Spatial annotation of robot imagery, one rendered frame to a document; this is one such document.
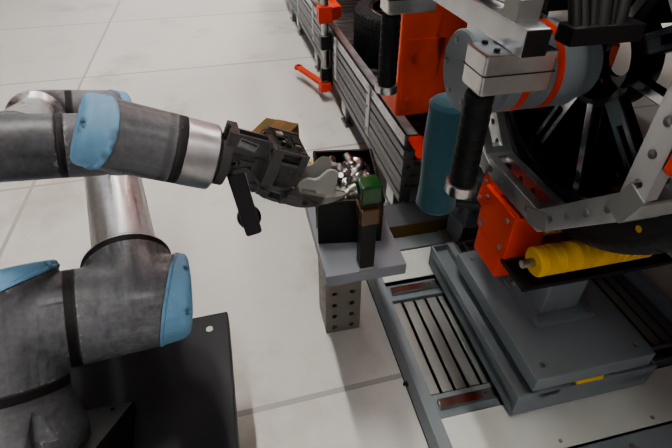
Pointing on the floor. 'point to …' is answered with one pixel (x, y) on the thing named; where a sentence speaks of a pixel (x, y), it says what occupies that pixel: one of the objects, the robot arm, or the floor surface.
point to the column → (339, 304)
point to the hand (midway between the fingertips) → (336, 195)
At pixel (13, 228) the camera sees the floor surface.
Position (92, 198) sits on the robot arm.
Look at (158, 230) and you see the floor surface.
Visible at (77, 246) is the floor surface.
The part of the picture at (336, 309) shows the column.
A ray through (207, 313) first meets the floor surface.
